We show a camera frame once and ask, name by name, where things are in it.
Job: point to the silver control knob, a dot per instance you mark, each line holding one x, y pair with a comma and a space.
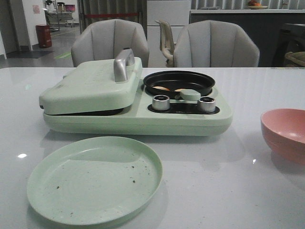
206, 104
161, 102

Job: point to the green sandwich maker lid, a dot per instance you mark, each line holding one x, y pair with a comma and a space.
95, 86

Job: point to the pink plastic bowl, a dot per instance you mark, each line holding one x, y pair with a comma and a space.
284, 132

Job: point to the fruit bowl on counter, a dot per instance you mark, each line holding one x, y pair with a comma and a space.
255, 5

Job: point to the black round frying pan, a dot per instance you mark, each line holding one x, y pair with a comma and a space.
176, 79

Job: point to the green breakfast maker base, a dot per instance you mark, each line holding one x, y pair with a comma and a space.
137, 119

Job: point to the right grey upholstered chair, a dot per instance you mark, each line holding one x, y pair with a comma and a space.
215, 44

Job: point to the cooked orange shrimp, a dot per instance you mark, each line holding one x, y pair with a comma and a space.
167, 89

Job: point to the grey upholstered chair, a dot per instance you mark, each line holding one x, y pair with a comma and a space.
104, 40
215, 44

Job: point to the left silver control knob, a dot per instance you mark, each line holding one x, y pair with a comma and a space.
161, 102

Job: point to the white cabinet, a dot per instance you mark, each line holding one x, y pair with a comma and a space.
176, 13

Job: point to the red trash bin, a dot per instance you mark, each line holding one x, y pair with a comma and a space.
44, 36

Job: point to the right silver control knob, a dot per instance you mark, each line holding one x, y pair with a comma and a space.
206, 104

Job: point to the light green round plate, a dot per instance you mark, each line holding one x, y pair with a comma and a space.
96, 181

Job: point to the beige office chair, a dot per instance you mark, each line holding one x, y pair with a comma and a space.
166, 42

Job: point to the left grey upholstered chair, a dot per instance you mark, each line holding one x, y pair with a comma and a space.
104, 40

